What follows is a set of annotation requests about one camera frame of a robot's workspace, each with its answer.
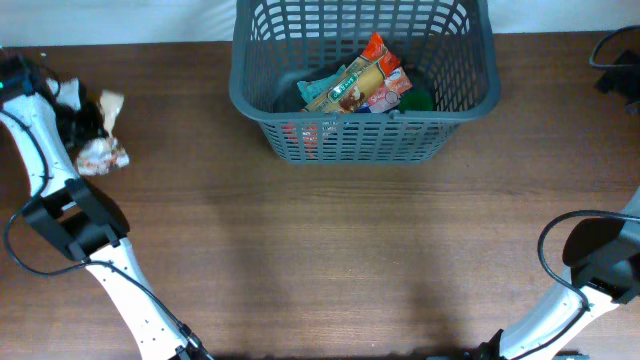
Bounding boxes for mint green wipes packet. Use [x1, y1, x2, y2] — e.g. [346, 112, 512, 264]
[297, 65, 346, 104]

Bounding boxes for spaghetti packet orange ends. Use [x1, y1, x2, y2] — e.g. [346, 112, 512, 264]
[282, 32, 402, 160]

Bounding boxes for green lid jar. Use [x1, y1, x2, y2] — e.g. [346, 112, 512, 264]
[398, 89, 435, 112]

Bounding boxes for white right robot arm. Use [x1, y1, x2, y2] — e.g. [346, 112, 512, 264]
[467, 194, 639, 359]

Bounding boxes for grey plastic basket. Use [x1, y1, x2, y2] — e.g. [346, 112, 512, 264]
[229, 0, 500, 164]

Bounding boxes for beige Panisse snack bag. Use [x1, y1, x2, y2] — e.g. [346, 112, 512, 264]
[75, 90, 130, 176]

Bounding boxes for Kleenex tissue multipack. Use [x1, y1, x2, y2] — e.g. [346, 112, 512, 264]
[356, 67, 413, 113]

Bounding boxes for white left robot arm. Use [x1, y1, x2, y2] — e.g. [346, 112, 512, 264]
[1, 55, 211, 359]

